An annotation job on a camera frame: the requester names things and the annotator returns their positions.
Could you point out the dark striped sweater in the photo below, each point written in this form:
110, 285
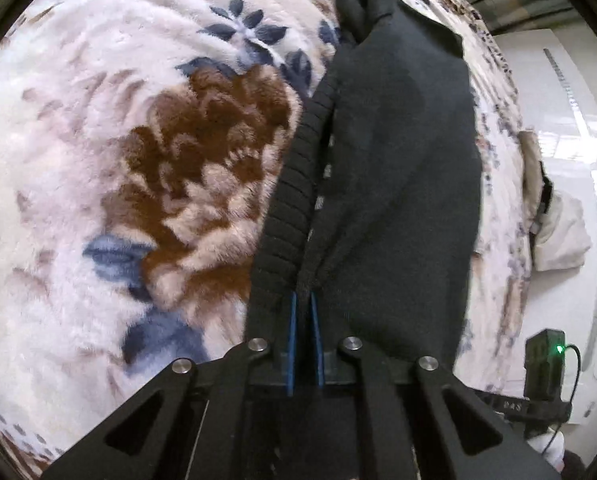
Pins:
388, 185

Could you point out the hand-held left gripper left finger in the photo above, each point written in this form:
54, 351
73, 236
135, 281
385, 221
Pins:
292, 345

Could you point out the dark garment with white stripes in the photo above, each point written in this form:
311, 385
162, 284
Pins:
546, 192

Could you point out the folded white garment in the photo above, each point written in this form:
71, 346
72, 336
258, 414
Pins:
561, 235

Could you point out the white bed headboard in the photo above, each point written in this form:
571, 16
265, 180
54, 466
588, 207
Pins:
568, 110

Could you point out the floral plush blanket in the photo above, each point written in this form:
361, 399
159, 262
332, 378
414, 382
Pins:
128, 160

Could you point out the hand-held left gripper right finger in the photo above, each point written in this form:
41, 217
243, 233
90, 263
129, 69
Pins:
316, 345

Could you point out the crumpled beige cloth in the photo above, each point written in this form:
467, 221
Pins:
528, 160

